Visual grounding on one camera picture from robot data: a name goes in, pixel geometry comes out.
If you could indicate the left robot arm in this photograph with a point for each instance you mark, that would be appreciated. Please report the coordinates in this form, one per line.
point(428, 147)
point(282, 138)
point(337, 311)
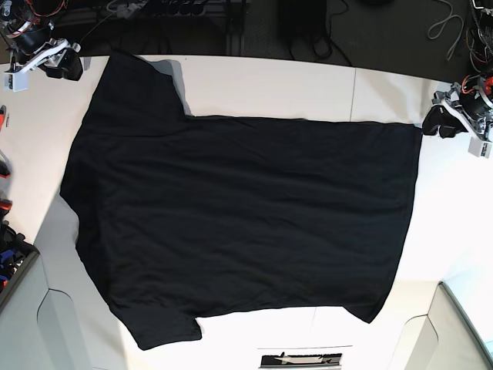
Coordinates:
point(477, 37)

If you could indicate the black t-shirt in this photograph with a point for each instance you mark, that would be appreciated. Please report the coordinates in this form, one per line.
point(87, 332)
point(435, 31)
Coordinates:
point(182, 218)

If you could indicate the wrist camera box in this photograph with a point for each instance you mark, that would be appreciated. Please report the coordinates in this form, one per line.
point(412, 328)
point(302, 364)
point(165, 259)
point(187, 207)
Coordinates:
point(15, 81)
point(480, 148)

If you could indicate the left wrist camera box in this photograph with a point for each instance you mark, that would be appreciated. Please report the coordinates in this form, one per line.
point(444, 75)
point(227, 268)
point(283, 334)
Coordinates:
point(480, 148)

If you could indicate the pile of orange black tools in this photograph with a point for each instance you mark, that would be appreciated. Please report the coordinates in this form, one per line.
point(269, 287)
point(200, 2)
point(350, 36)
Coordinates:
point(13, 249)

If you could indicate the printed paper sheet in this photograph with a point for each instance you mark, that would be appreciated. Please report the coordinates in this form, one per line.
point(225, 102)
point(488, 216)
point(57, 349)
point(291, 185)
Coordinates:
point(331, 357)

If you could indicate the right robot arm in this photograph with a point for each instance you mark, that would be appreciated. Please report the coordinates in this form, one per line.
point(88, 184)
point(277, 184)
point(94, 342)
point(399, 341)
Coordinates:
point(25, 11)

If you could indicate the grey left corner panel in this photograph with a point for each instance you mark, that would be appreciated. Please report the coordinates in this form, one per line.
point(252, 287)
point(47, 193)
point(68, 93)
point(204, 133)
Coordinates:
point(39, 326)

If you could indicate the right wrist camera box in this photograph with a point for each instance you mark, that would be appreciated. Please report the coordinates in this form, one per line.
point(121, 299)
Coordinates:
point(15, 81)

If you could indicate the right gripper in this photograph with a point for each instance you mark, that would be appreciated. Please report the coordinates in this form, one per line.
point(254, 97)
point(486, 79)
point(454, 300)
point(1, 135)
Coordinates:
point(33, 47)

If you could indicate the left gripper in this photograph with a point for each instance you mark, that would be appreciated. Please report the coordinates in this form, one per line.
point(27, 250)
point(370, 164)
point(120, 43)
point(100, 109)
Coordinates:
point(465, 108)

